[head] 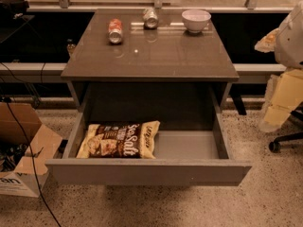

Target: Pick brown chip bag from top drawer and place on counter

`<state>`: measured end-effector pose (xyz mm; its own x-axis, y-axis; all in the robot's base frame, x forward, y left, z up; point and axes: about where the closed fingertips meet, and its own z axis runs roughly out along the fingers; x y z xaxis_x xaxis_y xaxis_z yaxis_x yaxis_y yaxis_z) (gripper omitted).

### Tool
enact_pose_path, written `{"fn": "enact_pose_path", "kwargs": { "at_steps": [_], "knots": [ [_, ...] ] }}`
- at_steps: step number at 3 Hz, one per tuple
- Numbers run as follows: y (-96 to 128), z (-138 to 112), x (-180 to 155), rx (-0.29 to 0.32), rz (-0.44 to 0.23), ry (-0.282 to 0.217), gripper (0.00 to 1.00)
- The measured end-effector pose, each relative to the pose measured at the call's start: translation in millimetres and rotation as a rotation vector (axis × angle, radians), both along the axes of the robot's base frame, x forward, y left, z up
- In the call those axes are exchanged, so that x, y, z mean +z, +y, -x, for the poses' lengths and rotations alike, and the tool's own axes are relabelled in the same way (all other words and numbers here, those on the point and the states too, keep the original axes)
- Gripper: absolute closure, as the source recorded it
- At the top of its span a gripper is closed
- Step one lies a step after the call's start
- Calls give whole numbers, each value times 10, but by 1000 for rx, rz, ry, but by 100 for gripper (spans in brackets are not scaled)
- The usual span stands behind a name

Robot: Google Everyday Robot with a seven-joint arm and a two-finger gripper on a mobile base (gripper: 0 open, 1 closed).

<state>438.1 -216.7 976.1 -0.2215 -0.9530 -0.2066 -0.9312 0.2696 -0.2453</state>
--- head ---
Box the black cable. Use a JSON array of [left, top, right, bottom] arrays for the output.
[[0, 61, 63, 227]]

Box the cardboard box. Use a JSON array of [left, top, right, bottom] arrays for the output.
[[0, 102, 62, 198]]

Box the grey cabinet with counter top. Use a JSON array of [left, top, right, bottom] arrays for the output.
[[60, 9, 240, 131]]

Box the small bottle behind cabinet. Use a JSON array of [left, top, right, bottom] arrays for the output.
[[66, 39, 76, 56]]

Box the silver green soda can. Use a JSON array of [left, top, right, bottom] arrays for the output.
[[143, 8, 158, 29]]

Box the open grey top drawer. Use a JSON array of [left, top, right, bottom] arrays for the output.
[[45, 84, 253, 187]]

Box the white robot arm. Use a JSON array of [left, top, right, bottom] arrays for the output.
[[255, 1, 303, 132]]

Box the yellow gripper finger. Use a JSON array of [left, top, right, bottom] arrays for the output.
[[258, 69, 303, 132]]

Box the black office chair base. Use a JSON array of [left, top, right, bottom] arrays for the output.
[[269, 111, 303, 153]]

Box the black bag on desk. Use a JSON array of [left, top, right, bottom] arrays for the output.
[[0, 0, 29, 21]]

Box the white bowl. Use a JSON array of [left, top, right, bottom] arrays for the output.
[[182, 9, 211, 33]]

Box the brown sea salt chip bag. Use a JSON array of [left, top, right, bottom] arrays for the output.
[[77, 121, 160, 159]]

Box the red soda can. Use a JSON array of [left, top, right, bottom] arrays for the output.
[[108, 19, 123, 44]]

